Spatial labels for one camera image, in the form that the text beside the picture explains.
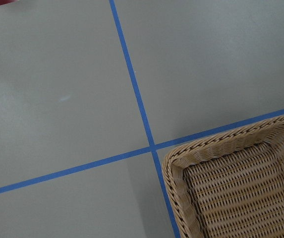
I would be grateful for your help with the tan wicker basket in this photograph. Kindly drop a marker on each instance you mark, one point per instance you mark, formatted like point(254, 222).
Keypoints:
point(229, 185)

